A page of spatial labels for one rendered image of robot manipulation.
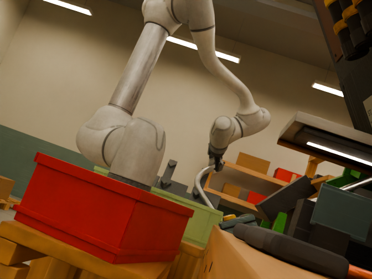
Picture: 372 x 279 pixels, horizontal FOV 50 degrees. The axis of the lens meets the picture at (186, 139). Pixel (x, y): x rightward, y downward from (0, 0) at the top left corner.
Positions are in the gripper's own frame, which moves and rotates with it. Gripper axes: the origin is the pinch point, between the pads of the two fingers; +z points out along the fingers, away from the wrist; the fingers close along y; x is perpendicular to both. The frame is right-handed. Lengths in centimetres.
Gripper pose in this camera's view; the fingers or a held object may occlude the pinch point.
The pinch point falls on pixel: (213, 165)
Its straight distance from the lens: 205.9
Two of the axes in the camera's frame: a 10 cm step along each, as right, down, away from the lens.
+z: -0.4, 5.1, 8.6
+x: -9.1, 3.4, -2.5
